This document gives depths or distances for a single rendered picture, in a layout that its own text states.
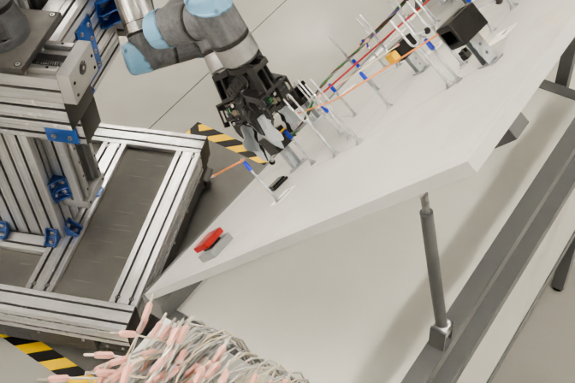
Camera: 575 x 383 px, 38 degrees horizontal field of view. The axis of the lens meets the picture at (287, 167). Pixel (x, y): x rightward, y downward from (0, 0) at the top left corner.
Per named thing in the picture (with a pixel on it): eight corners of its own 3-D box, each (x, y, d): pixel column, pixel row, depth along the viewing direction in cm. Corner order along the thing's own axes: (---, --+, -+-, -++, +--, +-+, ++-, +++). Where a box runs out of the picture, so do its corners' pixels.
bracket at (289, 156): (303, 159, 176) (287, 141, 175) (307, 157, 174) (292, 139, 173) (288, 173, 174) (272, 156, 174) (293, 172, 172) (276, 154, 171)
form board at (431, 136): (416, 17, 246) (411, 13, 246) (749, -205, 162) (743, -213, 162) (150, 301, 181) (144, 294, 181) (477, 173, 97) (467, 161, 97)
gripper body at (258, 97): (274, 124, 157) (243, 73, 151) (248, 117, 164) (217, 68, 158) (301, 98, 160) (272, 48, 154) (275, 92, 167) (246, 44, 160)
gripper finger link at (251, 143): (247, 169, 180) (231, 129, 179) (258, 164, 185) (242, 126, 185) (259, 164, 178) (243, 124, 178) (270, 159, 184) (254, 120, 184)
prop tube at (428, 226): (430, 336, 153) (412, 215, 133) (438, 326, 154) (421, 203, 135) (447, 343, 151) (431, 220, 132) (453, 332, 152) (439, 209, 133)
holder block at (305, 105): (303, 126, 216) (278, 97, 214) (329, 110, 206) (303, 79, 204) (293, 136, 213) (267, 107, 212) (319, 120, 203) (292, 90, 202)
